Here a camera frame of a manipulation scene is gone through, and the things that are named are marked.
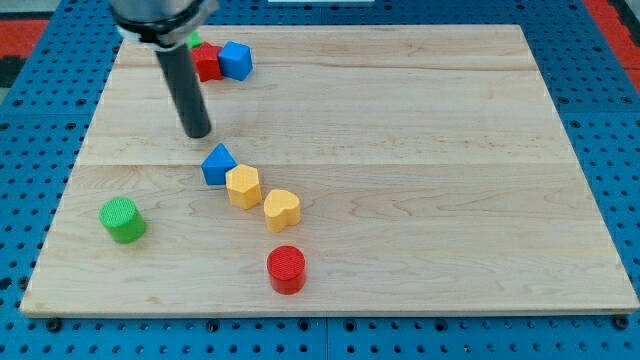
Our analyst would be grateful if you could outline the blue triangle block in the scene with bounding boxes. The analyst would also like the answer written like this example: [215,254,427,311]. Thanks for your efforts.
[201,143,237,185]

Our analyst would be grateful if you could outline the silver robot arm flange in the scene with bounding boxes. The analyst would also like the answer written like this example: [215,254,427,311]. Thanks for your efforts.
[109,0,219,51]

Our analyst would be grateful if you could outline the green block behind arm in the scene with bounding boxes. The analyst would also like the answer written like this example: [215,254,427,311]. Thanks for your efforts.
[186,31,204,49]

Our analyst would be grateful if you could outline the yellow heart block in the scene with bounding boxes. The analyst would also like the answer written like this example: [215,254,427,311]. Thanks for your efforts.
[263,189,301,233]

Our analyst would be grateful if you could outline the light wooden board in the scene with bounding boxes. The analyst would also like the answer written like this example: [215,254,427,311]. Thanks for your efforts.
[20,25,639,318]

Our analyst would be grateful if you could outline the yellow hexagon block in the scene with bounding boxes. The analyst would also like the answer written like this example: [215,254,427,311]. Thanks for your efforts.
[225,164,262,210]

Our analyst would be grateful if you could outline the red cylinder block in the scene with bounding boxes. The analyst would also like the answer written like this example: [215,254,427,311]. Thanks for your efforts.
[266,245,306,295]

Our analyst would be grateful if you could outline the blue cube block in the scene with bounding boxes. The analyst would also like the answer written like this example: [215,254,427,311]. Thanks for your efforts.
[218,41,253,81]

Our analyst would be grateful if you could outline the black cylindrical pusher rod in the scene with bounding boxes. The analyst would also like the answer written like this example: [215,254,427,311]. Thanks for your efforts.
[155,44,212,139]

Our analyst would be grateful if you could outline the red pentagon block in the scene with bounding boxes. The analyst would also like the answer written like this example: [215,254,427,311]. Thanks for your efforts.
[190,42,223,82]

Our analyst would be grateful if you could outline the green cylinder block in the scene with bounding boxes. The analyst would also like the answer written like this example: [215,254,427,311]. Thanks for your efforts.
[98,197,146,244]

